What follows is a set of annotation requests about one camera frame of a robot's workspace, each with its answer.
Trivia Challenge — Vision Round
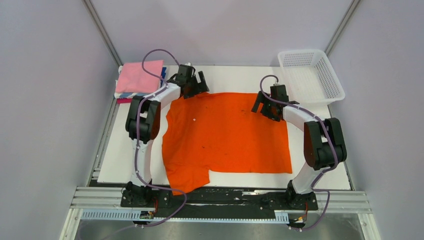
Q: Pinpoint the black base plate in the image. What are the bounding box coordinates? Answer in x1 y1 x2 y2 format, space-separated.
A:
120 187 319 220

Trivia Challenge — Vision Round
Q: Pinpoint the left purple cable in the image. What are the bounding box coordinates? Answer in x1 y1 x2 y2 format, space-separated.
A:
76 49 188 240

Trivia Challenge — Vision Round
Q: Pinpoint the magenta folded t shirt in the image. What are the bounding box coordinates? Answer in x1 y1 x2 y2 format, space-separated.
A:
116 98 133 104

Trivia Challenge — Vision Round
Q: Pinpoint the aluminium frame rail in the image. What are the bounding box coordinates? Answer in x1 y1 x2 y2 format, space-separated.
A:
60 186 381 240

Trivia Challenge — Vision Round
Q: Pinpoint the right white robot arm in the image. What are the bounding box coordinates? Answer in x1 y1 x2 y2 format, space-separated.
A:
251 85 347 209

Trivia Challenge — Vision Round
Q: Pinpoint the white slotted cable duct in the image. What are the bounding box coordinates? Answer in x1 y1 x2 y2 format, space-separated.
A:
81 209 290 224

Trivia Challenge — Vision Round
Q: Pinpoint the white plastic basket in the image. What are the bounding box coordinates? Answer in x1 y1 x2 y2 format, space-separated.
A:
277 49 346 106

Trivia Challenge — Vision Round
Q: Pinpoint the pink folded t shirt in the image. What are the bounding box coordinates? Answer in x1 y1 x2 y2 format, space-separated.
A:
116 60 164 93

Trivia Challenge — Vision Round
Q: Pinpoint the blue white folded t shirt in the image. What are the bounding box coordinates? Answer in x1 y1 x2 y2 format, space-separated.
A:
113 66 167 99

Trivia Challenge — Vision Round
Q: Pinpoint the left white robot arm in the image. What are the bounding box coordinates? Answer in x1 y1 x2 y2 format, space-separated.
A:
125 64 210 207

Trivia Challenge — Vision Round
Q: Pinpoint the orange t shirt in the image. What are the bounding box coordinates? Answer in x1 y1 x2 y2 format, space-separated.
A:
162 92 293 195

